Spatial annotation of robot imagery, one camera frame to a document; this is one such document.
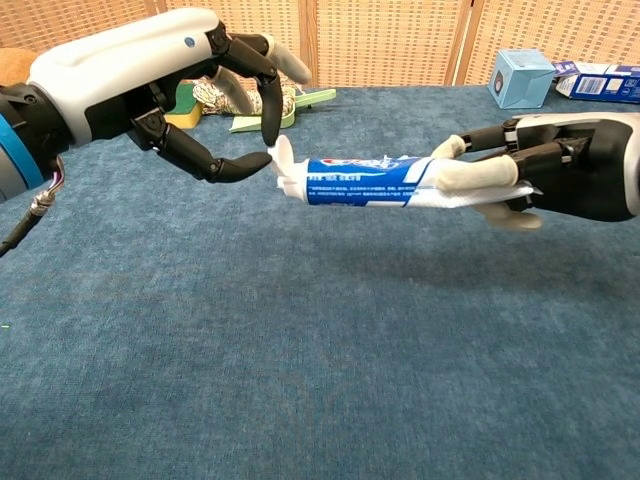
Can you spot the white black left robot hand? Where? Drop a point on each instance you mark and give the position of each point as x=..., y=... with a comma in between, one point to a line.
x=115, y=65

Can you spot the grey black right robot hand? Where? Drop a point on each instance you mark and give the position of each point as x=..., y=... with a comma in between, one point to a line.
x=590, y=170

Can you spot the large Crest logo toothpaste tube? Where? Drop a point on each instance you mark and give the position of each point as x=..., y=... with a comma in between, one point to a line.
x=350, y=182

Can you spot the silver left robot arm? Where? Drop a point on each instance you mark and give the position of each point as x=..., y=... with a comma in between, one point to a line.
x=25, y=145

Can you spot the blue toothpaste carton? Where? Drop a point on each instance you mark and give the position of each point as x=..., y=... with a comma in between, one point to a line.
x=600, y=85

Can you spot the green yellow sponge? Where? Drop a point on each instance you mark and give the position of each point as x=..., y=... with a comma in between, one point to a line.
x=187, y=112

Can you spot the brown plush toy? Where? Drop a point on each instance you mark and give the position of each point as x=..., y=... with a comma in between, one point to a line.
x=12, y=65

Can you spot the light blue cardboard box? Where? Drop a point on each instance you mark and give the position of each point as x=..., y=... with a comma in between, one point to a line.
x=522, y=82

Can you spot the light green dustpan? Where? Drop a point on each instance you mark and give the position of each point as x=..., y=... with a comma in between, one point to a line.
x=247, y=124

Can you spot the wicker folding screen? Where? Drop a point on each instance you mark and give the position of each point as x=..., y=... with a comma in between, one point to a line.
x=390, y=40

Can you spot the blue table cloth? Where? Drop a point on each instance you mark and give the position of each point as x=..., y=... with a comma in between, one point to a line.
x=300, y=325

